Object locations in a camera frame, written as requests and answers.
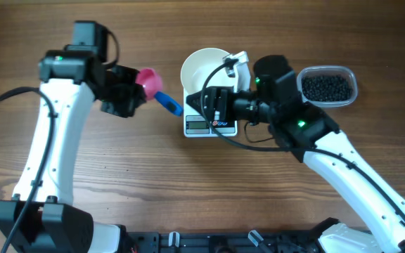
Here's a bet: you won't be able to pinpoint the pink scoop blue handle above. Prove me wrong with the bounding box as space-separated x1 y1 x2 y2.
136 67 184 117

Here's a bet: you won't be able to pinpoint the white digital kitchen scale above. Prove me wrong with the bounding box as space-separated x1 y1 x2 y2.
184 65 251 138

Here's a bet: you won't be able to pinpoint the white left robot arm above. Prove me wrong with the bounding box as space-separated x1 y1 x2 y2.
0 20 147 252

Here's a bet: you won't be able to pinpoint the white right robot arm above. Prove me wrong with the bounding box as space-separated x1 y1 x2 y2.
181 48 405 252

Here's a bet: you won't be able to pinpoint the white bowl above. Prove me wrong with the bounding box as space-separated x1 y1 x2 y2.
181 48 238 95

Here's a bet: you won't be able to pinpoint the clear plastic bean container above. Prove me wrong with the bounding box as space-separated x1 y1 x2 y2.
297 65 358 108

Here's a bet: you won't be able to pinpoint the black beans in container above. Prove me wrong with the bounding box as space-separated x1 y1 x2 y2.
302 75 352 102

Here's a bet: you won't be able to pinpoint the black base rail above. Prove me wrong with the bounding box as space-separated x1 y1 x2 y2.
129 231 323 253

